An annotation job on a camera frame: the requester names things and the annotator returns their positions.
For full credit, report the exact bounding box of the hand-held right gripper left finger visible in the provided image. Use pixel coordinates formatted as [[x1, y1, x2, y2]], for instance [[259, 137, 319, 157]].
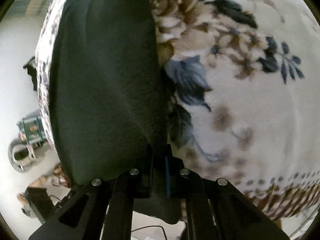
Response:
[[28, 143, 154, 240]]

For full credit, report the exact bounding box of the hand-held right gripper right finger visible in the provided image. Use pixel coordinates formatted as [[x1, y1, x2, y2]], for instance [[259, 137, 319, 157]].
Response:
[[163, 143, 291, 240]]

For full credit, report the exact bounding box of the dark striped sweater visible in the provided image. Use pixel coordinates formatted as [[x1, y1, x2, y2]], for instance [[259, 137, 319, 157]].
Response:
[[48, 0, 186, 225]]

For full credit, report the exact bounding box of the floral blanket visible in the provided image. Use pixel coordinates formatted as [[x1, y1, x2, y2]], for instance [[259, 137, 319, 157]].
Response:
[[35, 0, 320, 221]]

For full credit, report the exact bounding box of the green rack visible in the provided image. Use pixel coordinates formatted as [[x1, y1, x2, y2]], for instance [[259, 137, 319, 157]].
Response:
[[16, 112, 47, 146]]

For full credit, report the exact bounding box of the round white basin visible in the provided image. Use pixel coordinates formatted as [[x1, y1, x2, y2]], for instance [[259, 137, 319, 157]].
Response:
[[8, 140, 37, 173]]

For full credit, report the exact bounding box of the black garment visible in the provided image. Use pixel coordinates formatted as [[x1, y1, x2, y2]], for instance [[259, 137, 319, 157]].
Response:
[[23, 56, 38, 91]]

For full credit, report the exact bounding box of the teal striped curtain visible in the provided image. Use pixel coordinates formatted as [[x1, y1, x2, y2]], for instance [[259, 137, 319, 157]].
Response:
[[9, 0, 55, 18]]

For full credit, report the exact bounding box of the black cable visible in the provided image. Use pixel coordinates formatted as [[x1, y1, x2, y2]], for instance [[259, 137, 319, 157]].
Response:
[[132, 226, 167, 240]]

